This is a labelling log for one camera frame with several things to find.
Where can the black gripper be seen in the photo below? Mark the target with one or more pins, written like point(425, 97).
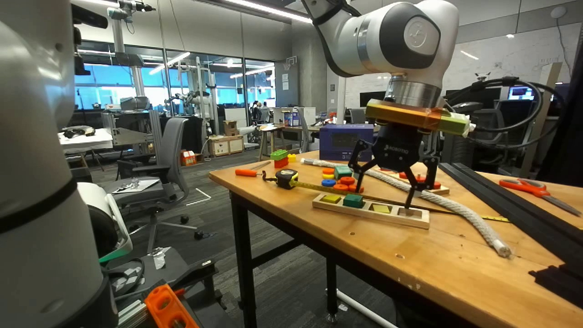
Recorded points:
point(397, 148)

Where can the yellow square block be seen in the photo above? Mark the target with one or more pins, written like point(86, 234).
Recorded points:
point(381, 208)
point(330, 199)

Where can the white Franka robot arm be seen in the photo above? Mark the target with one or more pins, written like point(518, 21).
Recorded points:
point(37, 183)

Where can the wooden peg board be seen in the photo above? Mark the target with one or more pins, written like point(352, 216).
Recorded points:
point(443, 190)

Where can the teal square block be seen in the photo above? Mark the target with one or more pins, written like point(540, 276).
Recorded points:
point(354, 201)
point(343, 172)

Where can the wooden slotted shape board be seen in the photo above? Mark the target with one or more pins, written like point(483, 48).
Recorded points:
point(365, 217)

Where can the small yellow block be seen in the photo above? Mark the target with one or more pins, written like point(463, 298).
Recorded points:
point(292, 157)

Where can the orange square block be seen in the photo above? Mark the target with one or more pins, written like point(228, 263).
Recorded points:
point(281, 163)

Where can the green square block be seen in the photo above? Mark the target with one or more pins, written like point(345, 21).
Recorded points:
point(279, 154)

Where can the blue purple box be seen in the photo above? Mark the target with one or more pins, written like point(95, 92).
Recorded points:
point(339, 143)

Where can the blue wooden disc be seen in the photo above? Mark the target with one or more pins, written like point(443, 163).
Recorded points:
point(328, 183)

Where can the dark office chair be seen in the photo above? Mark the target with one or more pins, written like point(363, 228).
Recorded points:
point(467, 152)

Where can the monitor with blue screen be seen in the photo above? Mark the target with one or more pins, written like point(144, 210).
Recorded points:
point(523, 92)

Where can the orange flat piece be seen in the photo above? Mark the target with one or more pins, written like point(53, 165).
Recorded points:
point(246, 172)

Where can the leaning wooden plank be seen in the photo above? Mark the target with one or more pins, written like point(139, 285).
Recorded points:
point(543, 121)

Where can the low beige cabinet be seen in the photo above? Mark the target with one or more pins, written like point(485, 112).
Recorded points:
point(226, 146)

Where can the small orange box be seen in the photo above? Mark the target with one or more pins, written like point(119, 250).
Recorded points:
point(188, 157)

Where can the gray office chair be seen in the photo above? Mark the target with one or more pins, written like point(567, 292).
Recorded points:
point(166, 152)

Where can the white cup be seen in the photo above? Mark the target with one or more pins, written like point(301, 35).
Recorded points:
point(159, 259)

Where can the orange plastic tool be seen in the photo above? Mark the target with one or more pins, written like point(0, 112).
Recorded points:
point(164, 310)

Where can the white office desk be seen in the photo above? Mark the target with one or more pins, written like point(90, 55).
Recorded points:
point(84, 139)

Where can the orange green wrist camera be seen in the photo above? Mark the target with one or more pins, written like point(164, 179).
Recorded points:
point(407, 115)

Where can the black aluminium rail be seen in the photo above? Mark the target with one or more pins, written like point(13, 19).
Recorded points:
point(516, 206)

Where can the black metal table frame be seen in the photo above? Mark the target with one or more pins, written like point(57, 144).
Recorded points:
point(241, 256)

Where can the black metal bracket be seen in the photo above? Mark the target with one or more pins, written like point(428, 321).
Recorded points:
point(558, 285)

